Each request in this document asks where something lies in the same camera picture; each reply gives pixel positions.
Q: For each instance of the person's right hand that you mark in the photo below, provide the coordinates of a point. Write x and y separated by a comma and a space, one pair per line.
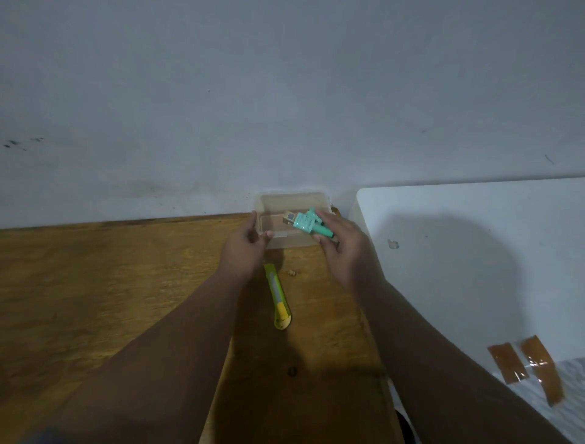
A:
352, 256

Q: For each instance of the person's left hand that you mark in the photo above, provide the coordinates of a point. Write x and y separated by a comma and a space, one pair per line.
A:
244, 258

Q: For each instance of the person's left forearm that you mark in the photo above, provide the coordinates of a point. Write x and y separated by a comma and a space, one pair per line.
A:
146, 366

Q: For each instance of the person's right forearm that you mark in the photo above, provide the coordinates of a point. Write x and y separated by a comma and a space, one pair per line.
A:
448, 375

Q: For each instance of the green parts together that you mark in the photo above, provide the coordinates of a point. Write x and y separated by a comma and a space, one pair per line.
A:
301, 219

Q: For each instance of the clear plastic container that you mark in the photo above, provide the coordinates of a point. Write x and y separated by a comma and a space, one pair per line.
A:
283, 219

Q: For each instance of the yellow utility knife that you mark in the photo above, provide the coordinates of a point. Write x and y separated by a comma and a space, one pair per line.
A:
277, 297

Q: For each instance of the small grey sticker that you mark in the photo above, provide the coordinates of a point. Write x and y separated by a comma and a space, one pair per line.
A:
393, 244

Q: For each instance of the white cabinet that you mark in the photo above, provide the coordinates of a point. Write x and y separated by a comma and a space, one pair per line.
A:
480, 274

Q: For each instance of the short brown tape strip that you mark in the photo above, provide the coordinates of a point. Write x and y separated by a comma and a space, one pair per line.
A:
508, 362

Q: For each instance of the long brown tape strip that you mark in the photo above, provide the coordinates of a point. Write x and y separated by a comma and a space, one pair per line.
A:
544, 368

